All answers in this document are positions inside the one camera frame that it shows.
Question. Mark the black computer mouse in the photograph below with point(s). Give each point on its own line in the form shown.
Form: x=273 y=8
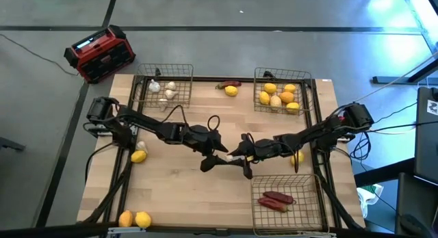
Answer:
x=409 y=223

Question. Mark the black table clamp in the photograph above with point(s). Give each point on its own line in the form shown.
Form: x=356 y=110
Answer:
x=157 y=72
x=268 y=74

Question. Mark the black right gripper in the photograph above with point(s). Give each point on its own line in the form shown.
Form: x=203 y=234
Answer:
x=267 y=149

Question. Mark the dark grey stand foot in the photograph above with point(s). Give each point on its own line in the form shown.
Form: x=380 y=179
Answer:
x=12 y=144

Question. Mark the red and black jobsite radio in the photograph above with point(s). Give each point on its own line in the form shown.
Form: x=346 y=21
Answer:
x=99 y=55

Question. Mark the white and green bag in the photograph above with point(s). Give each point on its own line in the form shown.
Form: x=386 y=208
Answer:
x=367 y=197

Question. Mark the dark office desk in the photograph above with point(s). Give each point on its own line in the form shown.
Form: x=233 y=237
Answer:
x=410 y=197

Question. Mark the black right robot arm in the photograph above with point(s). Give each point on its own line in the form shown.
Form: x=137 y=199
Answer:
x=325 y=132

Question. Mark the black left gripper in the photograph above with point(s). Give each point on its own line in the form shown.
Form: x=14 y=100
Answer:
x=203 y=140

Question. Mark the black floor stand base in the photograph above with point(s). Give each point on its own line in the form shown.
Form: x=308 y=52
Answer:
x=390 y=80

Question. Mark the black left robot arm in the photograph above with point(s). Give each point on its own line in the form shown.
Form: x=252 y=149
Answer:
x=150 y=123

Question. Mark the white objects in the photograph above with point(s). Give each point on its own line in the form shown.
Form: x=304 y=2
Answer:
x=169 y=94

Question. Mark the orange lemon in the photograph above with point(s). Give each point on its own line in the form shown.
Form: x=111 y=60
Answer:
x=286 y=97
x=125 y=219

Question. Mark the pale yellow lemon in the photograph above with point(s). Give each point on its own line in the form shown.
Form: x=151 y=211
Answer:
x=276 y=102

